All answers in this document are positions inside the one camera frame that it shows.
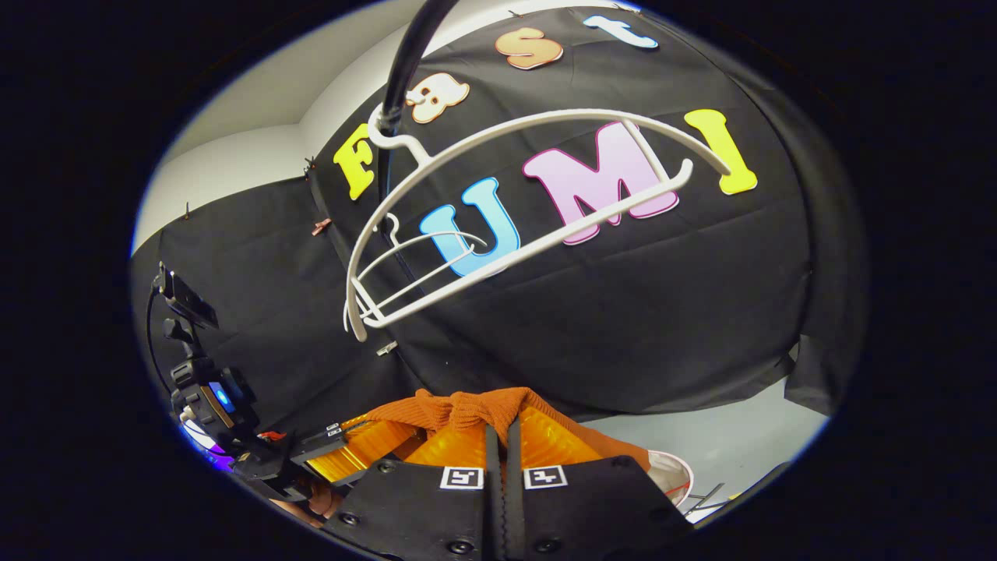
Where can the black metal clothes rack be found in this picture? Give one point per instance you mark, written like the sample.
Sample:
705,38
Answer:
405,70

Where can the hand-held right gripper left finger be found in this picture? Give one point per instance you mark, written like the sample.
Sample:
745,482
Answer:
492,506

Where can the pink clothes peg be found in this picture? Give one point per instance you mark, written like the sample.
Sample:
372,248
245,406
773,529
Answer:
321,227

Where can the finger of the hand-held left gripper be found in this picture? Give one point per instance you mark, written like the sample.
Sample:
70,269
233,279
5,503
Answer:
319,444

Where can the white fabric laundry hamper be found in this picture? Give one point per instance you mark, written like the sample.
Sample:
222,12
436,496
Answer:
670,471

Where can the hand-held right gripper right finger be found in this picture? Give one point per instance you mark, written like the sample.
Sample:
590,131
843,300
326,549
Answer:
514,514

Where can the white plastic clothes hanger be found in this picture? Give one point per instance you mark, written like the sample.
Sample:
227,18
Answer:
545,240
420,277

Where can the black backdrop cloth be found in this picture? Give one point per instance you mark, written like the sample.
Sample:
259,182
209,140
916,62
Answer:
623,312

